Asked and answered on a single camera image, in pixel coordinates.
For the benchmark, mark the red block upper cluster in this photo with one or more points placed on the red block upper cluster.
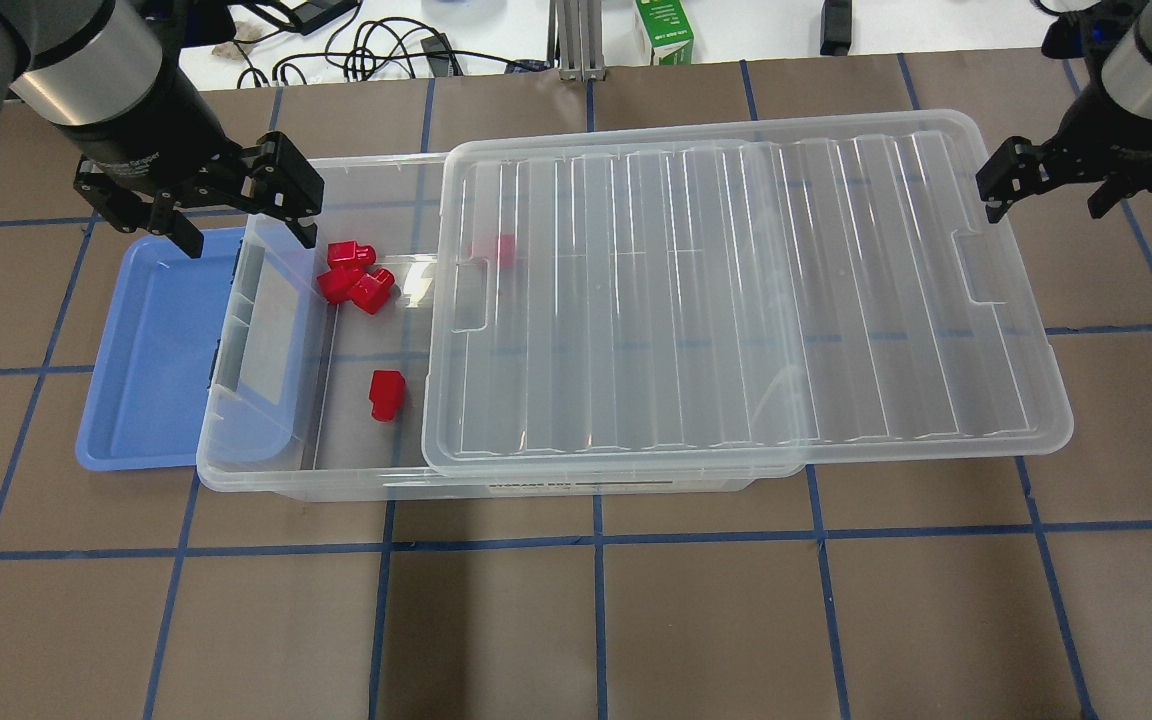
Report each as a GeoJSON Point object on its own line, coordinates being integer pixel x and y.
{"type": "Point", "coordinates": [350, 254]}

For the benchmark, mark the red block cluster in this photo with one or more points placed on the red block cluster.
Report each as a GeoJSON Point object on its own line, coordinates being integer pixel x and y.
{"type": "Point", "coordinates": [372, 290]}
{"type": "Point", "coordinates": [350, 254]}
{"type": "Point", "coordinates": [336, 283]}

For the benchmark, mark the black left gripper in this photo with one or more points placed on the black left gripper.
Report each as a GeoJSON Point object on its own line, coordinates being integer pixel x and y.
{"type": "Point", "coordinates": [149, 133]}

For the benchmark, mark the clear plastic box lid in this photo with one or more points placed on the clear plastic box lid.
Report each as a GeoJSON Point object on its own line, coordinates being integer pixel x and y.
{"type": "Point", "coordinates": [921, 334]}

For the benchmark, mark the aluminium frame post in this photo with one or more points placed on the aluminium frame post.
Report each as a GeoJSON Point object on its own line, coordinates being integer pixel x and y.
{"type": "Point", "coordinates": [575, 43]}

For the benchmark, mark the red block under lid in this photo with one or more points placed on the red block under lid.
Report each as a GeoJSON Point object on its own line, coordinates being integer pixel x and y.
{"type": "Point", "coordinates": [499, 249]}

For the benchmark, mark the red block cluster left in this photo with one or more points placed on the red block cluster left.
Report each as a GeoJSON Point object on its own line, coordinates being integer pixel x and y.
{"type": "Point", "coordinates": [336, 283]}

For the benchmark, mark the blue plastic tray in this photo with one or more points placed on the blue plastic tray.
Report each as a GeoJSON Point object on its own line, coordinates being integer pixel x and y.
{"type": "Point", "coordinates": [148, 408]}

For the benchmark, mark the green white carton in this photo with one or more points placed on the green white carton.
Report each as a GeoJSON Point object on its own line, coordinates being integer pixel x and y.
{"type": "Point", "coordinates": [665, 32]}

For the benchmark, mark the clear plastic storage box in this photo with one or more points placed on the clear plastic storage box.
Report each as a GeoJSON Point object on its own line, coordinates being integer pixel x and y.
{"type": "Point", "coordinates": [336, 400]}

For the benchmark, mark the lone red block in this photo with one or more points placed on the lone red block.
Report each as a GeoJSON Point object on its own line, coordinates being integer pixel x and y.
{"type": "Point", "coordinates": [386, 394]}

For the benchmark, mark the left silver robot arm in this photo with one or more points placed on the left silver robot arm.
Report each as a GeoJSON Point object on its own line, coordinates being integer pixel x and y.
{"type": "Point", "coordinates": [80, 62]}

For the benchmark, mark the black power adapter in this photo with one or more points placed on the black power adapter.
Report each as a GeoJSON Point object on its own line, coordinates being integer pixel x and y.
{"type": "Point", "coordinates": [441, 58]}

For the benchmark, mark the black box latch handle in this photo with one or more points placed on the black box latch handle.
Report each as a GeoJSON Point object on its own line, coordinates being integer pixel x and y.
{"type": "Point", "coordinates": [213, 288]}

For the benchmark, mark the red block cluster right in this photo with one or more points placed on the red block cluster right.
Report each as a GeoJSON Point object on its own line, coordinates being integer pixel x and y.
{"type": "Point", "coordinates": [372, 290]}

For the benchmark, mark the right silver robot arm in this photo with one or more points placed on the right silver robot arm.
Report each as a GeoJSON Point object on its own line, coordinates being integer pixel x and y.
{"type": "Point", "coordinates": [1114, 39]}

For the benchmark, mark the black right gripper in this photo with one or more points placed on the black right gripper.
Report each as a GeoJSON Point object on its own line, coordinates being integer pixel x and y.
{"type": "Point", "coordinates": [1104, 118]}

